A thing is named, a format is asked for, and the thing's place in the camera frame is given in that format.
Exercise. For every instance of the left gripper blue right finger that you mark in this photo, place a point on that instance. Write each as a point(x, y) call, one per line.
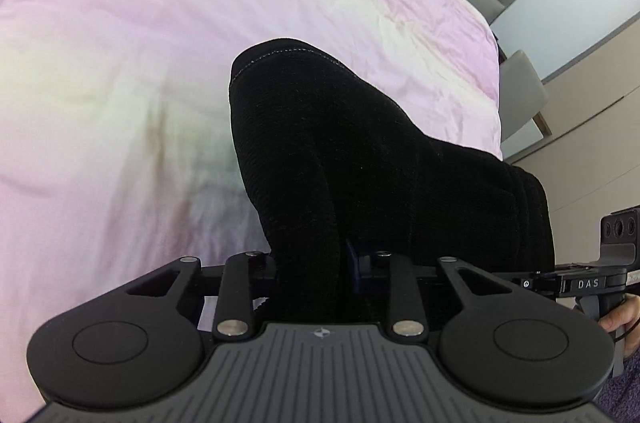
point(385, 293)

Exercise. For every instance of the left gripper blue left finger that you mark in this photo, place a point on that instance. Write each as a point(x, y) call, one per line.
point(234, 309)

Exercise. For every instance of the black pants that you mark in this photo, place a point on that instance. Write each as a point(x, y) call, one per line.
point(337, 170)

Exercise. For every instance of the right hand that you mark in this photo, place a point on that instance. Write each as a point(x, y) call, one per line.
point(625, 316)

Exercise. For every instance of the purple fuzzy right sleeve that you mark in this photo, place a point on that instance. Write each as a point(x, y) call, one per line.
point(620, 396)

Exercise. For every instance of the pink floral bed quilt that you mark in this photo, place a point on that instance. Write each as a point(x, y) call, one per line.
point(116, 151)

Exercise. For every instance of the grey upholstered chair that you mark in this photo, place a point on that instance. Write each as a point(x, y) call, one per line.
point(521, 98)

